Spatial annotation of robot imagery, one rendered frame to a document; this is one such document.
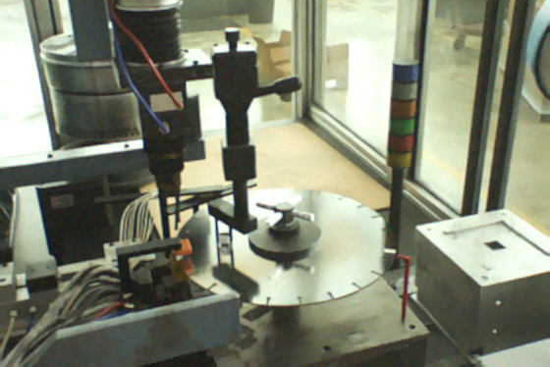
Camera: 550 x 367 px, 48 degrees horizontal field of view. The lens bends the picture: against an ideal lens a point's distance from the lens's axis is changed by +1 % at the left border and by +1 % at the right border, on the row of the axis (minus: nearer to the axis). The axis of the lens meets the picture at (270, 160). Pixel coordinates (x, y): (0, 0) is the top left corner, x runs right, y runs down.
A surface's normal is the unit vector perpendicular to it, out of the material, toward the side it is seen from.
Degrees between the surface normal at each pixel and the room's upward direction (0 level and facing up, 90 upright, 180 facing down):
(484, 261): 0
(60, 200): 90
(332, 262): 0
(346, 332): 0
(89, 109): 90
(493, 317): 90
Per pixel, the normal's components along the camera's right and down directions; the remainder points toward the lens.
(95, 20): 0.32, 0.38
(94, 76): 0.00, 0.40
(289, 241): 0.00, -0.88
